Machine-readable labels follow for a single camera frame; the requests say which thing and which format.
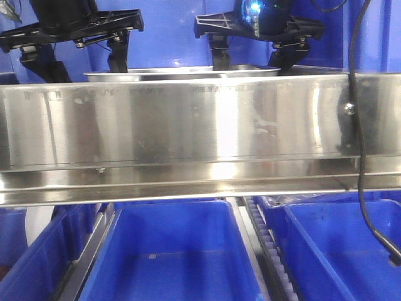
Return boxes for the stainless steel shelf rail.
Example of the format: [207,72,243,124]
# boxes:
[0,72,401,208]

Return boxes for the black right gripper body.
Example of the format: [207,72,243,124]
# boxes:
[194,1,325,41]

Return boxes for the blue bin lower right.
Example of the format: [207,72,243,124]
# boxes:
[254,193,400,300]

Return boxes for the blue bin lower left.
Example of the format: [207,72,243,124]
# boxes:
[1,204,106,300]

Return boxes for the blue bin upper right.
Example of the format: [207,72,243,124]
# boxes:
[291,0,400,73]

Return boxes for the blue bin lower centre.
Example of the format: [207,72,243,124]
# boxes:
[80,200,265,300]

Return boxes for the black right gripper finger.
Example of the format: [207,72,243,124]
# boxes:
[209,34,231,70]
[268,40,310,73]

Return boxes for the roller track left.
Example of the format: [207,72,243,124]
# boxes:
[55,204,115,300]

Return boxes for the silver metal tray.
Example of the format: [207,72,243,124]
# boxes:
[85,65,281,82]

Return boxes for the blue bin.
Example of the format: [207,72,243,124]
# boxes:
[10,1,271,83]
[80,200,265,300]
[1,1,22,85]
[291,0,400,73]
[1,204,106,300]
[254,193,400,300]

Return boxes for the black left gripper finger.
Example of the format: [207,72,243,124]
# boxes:
[107,31,130,73]
[20,45,72,83]

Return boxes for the roller track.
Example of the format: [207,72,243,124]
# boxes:
[55,204,115,300]
[243,197,299,300]

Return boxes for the blue bin upper left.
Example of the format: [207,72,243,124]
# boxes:
[1,1,22,85]

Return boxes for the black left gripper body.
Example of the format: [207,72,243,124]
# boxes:
[1,1,144,53]

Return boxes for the blue bin upper centre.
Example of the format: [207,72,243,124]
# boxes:
[10,1,271,83]

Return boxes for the roller track right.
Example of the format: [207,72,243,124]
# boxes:
[243,197,299,300]

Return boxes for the black cable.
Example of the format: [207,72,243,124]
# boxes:
[310,0,401,267]

